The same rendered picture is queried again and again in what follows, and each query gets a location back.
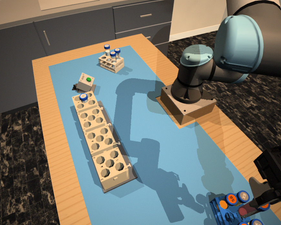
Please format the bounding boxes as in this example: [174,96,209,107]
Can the light blue bench mat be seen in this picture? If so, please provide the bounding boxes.
[49,45,254,225]

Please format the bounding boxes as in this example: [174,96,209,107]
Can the blue tube cap with grey dot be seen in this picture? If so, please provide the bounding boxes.
[247,219,263,225]

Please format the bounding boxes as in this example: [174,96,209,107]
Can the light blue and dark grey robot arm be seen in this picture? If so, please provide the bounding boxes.
[171,0,281,104]

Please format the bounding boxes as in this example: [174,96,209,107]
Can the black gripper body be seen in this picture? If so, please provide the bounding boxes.
[253,146,281,190]

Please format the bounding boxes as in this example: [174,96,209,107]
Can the blue tube rack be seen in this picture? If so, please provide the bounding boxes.
[209,196,251,225]

